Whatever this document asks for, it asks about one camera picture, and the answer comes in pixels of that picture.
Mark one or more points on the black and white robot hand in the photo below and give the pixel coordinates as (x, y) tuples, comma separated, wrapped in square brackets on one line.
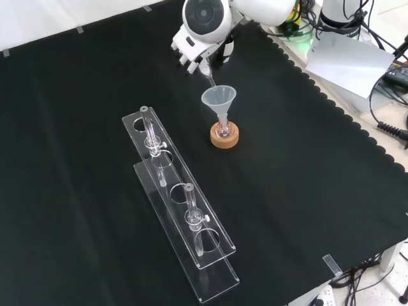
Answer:
[(191, 48)]

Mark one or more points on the translucent plastic funnel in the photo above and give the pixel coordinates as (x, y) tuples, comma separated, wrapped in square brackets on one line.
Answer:
[(220, 99)]

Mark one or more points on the small round-bottom glass flask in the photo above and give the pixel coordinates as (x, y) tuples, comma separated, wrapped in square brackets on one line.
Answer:
[(224, 131)]

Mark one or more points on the clear acrylic funnel stand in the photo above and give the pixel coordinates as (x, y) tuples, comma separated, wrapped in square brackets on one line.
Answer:
[(150, 141)]

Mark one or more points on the clear tape strip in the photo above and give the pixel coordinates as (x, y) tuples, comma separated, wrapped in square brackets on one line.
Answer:
[(331, 264), (80, 29), (147, 7), (5, 52)]

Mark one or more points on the yellow stop button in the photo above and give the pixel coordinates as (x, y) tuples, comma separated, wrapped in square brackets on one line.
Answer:
[(293, 24)]

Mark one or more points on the black bench cloth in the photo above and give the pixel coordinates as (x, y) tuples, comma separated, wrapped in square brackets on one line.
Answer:
[(287, 165)]

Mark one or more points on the pale board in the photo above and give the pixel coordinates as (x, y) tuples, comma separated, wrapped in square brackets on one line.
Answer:
[(347, 60)]

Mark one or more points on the black power adapter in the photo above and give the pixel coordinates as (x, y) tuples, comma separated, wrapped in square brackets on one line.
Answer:
[(398, 71)]

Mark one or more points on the black tripod leg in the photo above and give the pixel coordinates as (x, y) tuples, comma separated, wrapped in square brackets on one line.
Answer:
[(402, 48)]

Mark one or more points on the white power strip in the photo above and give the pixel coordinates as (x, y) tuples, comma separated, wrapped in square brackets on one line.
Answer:
[(325, 296)]

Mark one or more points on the white table leg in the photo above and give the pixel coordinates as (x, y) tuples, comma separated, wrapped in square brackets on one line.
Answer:
[(390, 255)]

